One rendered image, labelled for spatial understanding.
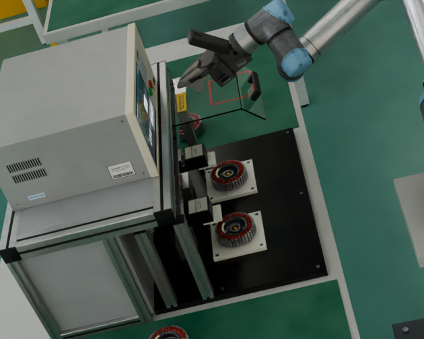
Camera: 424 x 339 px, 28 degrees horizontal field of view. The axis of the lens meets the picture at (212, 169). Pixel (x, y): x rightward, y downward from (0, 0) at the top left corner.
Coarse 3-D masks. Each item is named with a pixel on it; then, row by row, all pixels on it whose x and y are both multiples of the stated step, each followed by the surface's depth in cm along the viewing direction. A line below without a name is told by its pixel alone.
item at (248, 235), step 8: (232, 216) 238; (240, 216) 237; (248, 216) 236; (224, 224) 237; (232, 224) 238; (240, 224) 238; (248, 224) 234; (216, 232) 235; (224, 232) 234; (232, 232) 235; (240, 232) 232; (248, 232) 232; (224, 240) 232; (232, 240) 231; (240, 240) 231; (248, 240) 233
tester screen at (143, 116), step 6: (138, 72) 219; (138, 78) 217; (138, 84) 215; (138, 90) 213; (138, 96) 211; (138, 102) 209; (138, 108) 207; (144, 108) 215; (138, 114) 205; (144, 114) 213; (138, 120) 203; (144, 120) 211; (144, 126) 209; (150, 126) 217; (144, 132) 207; (150, 144) 211; (150, 150) 209
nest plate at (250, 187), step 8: (248, 160) 261; (248, 168) 258; (208, 176) 260; (248, 176) 255; (208, 184) 257; (248, 184) 252; (208, 192) 254; (216, 192) 253; (224, 192) 252; (232, 192) 251; (240, 192) 250; (248, 192) 250; (256, 192) 250; (216, 200) 251; (224, 200) 251
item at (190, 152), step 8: (200, 144) 250; (184, 152) 249; (192, 152) 248; (200, 152) 247; (184, 160) 246; (192, 160) 246; (200, 160) 246; (208, 160) 250; (184, 168) 248; (192, 168) 248; (200, 168) 249
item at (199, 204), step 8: (192, 200) 231; (200, 200) 231; (208, 200) 230; (184, 208) 233; (192, 208) 229; (200, 208) 228; (208, 208) 227; (216, 208) 233; (192, 216) 228; (200, 216) 228; (208, 216) 228; (216, 216) 230; (168, 224) 230; (192, 224) 229; (200, 224) 229; (208, 224) 230
